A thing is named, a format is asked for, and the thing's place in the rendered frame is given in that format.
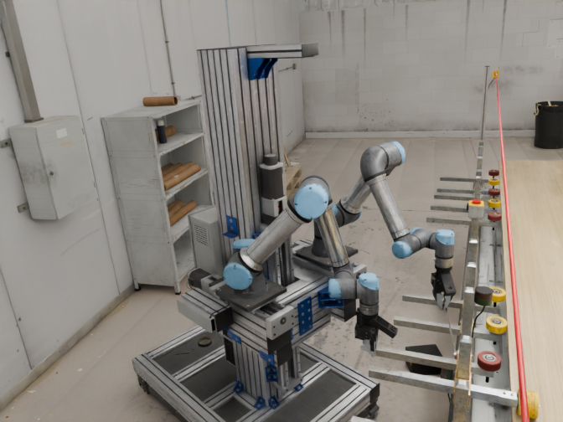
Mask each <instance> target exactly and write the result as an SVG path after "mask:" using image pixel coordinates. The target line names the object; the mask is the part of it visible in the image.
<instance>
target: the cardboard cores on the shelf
mask: <svg viewBox="0 0 563 422"><path fill-rule="evenodd" d="M165 131H166V137H168V136H171V135H174V134H175V133H176V128H175V127H174V126H167V127H165ZM155 134H156V139H157V141H159V139H158V129H155ZM161 170H162V175H163V186H164V191H165V192H166V191H167V190H169V189H170V188H172V187H174V186H175V185H177V184H179V183H181V182H182V181H184V180H185V179H187V178H189V177H191V176H193V175H194V174H195V173H197V172H199V171H200V170H201V167H200V165H199V164H194V163H193V162H188V163H186V164H184V165H183V164H182V163H181V162H178V163H177V164H175V165H174V164H173V163H169V164H167V165H165V166H163V167H161ZM196 205H197V204H196V202H195V201H193V200H191V201H190V202H188V203H187V204H184V203H183V202H182V201H181V200H180V199H177V200H175V201H174V202H172V203H171V204H169V205H168V206H167V207H168V217H169V222H170V227H172V226H173V225H174V224H176V223H177V222H178V221H179V220H180V219H181V218H182V217H183V216H185V215H186V214H187V213H188V212H190V211H191V210H192V209H193V208H195V207H196Z"/></svg>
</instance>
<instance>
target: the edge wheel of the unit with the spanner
mask: <svg viewBox="0 0 563 422"><path fill-rule="evenodd" d="M478 366H479V367H480V368H481V369H483V370H485V371H489V372H495V371H498V370H499V369H500V368H501V357H500V356H499V355H498V354H497V353H494V352H490V351H482V352H480V353H479V354H478Z"/></svg>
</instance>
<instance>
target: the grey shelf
mask: <svg viewBox="0 0 563 422"><path fill-rule="evenodd" d="M198 106H199V108H198ZM165 117H166V120H165ZM199 119H200V121H199ZM101 120H102V125H103V129H104V133H105V138H106V145H107V150H108V154H109V158H110V163H111V170H112V175H113V179H114V184H115V188H116V196H117V201H118V205H119V209H120V214H121V221H122V226H123V230H124V235H125V239H126V243H127V251H128V255H129V260H130V264H131V268H132V276H133V280H134V285H135V291H140V290H141V287H138V284H137V283H140V284H149V285H159V286H173V285H174V290H175V295H180V294H181V290H180V284H179V282H180V281H181V280H182V279H183V278H184V277H185V275H186V274H187V273H188V272H189V271H190V270H191V269H192V268H193V267H194V257H193V251H192V245H191V239H190V233H189V222H188V216H187V214H191V213H193V212H196V211H199V210H201V209H204V208H208V207H210V206H213V205H214V198H213V191H212V184H211V177H210V170H209V158H208V151H207V144H206V137H205V130H204V118H203V111H202V104H201V100H178V104H177V105H163V106H144V105H143V106H139V107H137V108H133V109H130V110H127V111H122V112H119V113H116V114H113V115H109V116H104V117H102V118H101ZM157 120H163V123H164V125H165V127H167V126H174V127H175V128H176V133H175V134H174V135H171V136H168V137H167V143H163V144H160V143H159V141H157V139H156V134H155V129H157ZM166 123H167V125H166ZM200 125H201V128H200ZM148 133H149V135H148ZM149 138H150V141H149ZM202 138H203V141H202ZM150 143H151V144H150ZM203 145H204V148H203ZM171 156H172V158H171ZM204 159H205V160H204ZM206 159H207V160H206ZM172 162H173V164H174V165H175V164H177V163H178V162H181V163H182V164H183V165H184V164H186V163H188V162H193V163H194V164H199V165H200V167H201V170H200V171H199V172H197V173H195V174H194V175H193V176H191V177H189V178H187V179H185V180H184V181H182V182H181V183H179V184H177V185H175V186H174V187H172V188H170V189H169V190H167V191H166V192H165V191H164V186H163V175H162V170H161V167H163V166H165V165H167V164H169V163H172ZM205 164H206V167H205ZM207 165H208V166H207ZM155 173H156V176H155ZM206 173H207V174H206ZM207 178H208V181H207ZM156 179H157V181H156ZM157 184H158V185H157ZM159 185H160V186H159ZM208 185H209V187H208ZM175 195H176V196H175ZM177 195H178V196H177ZM209 198H210V200H209ZM177 199H180V200H181V201H182V202H183V203H184V204H187V203H188V202H190V201H191V200H193V201H195V202H196V204H197V205H196V207H195V208H193V209H192V210H191V211H190V212H188V213H187V214H186V215H185V216H183V217H182V218H181V219H180V220H179V221H178V222H177V223H176V224H174V225H173V226H172V227H170V222H169V217H168V207H167V206H168V205H169V204H171V203H172V202H174V201H175V200H177ZM210 204H211V205H210ZM161 210H162V211H161ZM163 211H164V212H163ZM162 214H163V216H162ZM165 222H166V223H165ZM163 224H164V226H163ZM166 227H167V228H166ZM164 229H165V231H164ZM127 232H128V233H127Z"/></svg>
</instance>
